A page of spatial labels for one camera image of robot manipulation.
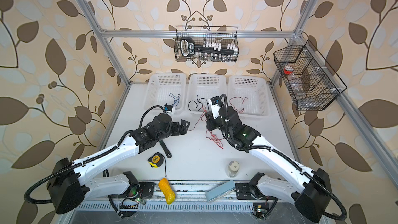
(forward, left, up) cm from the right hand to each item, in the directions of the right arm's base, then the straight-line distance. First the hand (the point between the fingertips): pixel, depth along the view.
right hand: (206, 114), depth 74 cm
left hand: (0, +11, -7) cm, 13 cm away
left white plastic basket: (+42, +30, -25) cm, 57 cm away
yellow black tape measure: (-14, +27, -21) cm, 37 cm away
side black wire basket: (+10, -51, +10) cm, 53 cm away
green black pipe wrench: (-8, +22, -24) cm, 34 cm away
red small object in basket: (+21, -44, +9) cm, 49 cm away
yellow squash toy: (-28, +19, -20) cm, 40 cm away
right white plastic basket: (+33, -34, -25) cm, 53 cm away
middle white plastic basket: (+40, +3, -23) cm, 46 cm away
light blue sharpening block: (-29, -5, -20) cm, 36 cm away
